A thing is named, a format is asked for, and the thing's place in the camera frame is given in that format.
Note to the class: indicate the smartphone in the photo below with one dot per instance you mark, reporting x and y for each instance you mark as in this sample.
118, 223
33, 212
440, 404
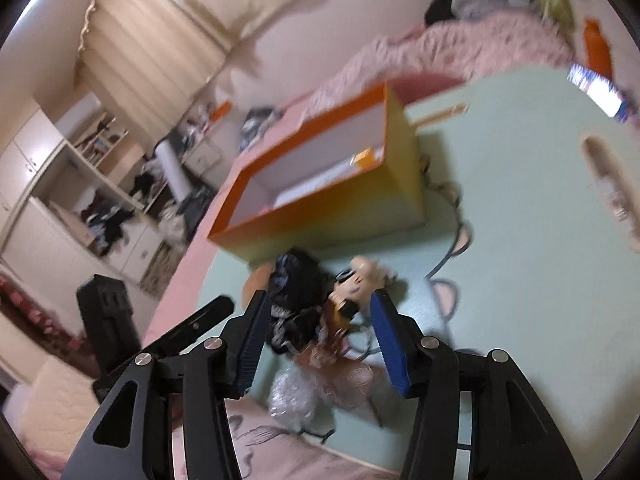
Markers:
597, 90

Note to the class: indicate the white nightstand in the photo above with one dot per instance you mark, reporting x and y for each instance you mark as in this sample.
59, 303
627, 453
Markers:
202, 157

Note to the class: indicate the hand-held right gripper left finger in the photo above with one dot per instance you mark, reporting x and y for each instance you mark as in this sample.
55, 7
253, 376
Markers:
250, 345

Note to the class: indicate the cartoon mouse figure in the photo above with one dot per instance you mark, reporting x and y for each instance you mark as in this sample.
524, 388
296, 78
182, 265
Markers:
362, 275

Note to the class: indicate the white rolled tube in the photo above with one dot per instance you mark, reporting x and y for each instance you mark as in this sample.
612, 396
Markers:
172, 170

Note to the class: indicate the red patterned rug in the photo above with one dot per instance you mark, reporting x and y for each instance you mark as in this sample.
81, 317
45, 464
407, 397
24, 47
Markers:
30, 310

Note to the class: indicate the brown round plush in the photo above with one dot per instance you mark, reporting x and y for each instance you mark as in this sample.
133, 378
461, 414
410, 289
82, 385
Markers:
255, 280

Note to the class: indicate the white padded headboard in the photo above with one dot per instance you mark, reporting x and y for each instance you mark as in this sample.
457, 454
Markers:
325, 25

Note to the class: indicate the black cloth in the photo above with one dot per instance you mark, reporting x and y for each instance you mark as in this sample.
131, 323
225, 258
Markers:
440, 10

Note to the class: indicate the white quilted mat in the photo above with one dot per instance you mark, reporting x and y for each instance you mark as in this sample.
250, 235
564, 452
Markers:
50, 405

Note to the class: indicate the dark bag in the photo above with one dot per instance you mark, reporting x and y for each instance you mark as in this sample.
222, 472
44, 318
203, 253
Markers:
195, 205

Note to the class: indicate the dark patterned cloth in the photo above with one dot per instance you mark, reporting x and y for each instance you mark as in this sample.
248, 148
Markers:
295, 280

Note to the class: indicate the beige curtain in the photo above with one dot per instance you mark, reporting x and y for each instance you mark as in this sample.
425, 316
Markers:
150, 50

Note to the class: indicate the small orange box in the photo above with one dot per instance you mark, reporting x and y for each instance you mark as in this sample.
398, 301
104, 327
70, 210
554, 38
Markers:
221, 110

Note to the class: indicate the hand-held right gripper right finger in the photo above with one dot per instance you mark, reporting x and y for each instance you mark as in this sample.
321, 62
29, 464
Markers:
392, 345

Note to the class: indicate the white wardrobe with shelves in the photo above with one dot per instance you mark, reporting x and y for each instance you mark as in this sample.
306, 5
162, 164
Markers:
30, 240

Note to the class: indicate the orange bottle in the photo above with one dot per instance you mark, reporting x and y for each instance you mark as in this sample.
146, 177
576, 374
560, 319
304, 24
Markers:
595, 50

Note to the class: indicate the clear case with brown print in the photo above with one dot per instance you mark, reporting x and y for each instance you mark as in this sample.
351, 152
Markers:
340, 370

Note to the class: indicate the clear bubble wrap roll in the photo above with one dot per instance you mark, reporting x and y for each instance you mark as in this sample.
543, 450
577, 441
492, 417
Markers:
292, 395

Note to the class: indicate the dark crumpled cloth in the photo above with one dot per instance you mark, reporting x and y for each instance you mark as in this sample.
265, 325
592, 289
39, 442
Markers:
255, 125

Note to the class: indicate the orange cardboard box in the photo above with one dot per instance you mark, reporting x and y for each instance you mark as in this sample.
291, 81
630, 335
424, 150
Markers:
325, 220

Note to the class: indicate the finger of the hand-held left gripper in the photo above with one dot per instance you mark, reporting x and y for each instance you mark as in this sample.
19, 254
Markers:
200, 322

